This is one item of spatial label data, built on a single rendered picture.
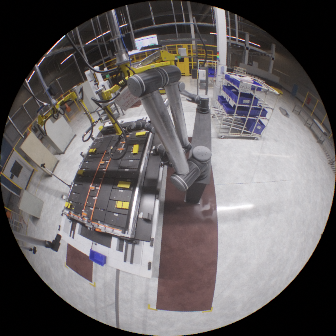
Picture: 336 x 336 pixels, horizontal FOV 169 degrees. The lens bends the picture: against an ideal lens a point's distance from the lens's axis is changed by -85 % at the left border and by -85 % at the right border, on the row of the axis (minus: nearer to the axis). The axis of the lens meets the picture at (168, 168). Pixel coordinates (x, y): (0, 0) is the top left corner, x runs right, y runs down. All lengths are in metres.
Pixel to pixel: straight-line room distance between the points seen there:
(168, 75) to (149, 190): 1.18
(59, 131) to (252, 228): 7.19
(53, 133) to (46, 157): 1.06
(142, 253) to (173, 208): 1.13
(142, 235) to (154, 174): 0.75
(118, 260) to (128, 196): 0.80
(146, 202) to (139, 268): 0.80
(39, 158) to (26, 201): 1.75
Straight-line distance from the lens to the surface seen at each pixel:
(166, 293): 2.44
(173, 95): 0.89
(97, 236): 1.75
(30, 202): 5.31
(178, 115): 0.94
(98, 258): 1.68
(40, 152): 5.58
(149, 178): 1.45
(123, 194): 1.34
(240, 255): 2.42
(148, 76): 0.73
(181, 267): 2.19
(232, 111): 3.05
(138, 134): 1.84
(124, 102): 1.56
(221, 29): 4.66
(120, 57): 1.18
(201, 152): 1.12
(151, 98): 0.71
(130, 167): 1.48
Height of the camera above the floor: 2.10
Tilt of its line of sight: 56 degrees down
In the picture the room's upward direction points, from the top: 13 degrees counter-clockwise
